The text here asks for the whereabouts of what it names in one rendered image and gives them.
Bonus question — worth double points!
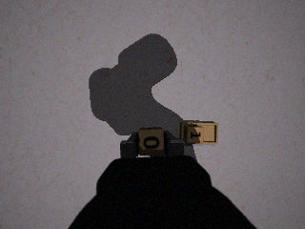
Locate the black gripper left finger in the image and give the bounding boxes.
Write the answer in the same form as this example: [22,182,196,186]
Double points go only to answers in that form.
[120,132,139,158]

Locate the tan rectangular tray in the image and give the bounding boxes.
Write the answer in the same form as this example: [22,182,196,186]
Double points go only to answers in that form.
[179,122,219,144]

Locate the tan cube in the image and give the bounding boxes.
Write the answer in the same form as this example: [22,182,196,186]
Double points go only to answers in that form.
[138,127,165,156]
[183,125,204,143]

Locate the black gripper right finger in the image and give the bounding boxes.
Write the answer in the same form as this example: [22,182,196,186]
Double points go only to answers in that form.
[164,131,184,156]

